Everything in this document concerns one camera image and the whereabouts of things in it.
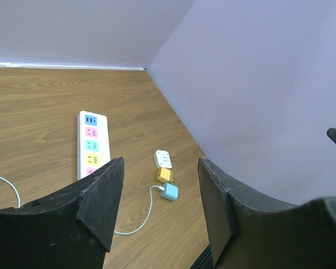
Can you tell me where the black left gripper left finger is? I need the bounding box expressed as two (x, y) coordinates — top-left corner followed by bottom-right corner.
(0, 157), (125, 268)

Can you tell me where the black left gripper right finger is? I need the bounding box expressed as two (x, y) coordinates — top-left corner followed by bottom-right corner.
(198, 158), (336, 268)

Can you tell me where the teal charger plug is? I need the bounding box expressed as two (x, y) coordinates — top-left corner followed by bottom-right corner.
(161, 183), (179, 202)

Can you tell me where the white power strip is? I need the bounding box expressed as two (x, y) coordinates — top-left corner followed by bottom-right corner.
(77, 110), (111, 180)

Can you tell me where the yellow usb charger plug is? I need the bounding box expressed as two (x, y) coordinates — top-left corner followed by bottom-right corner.
(156, 168), (175, 184)

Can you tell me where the white square charger plug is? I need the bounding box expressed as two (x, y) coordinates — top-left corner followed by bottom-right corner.
(153, 150), (175, 169)

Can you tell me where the thin pale green cable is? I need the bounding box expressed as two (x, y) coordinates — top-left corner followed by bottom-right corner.
(0, 173), (166, 236)

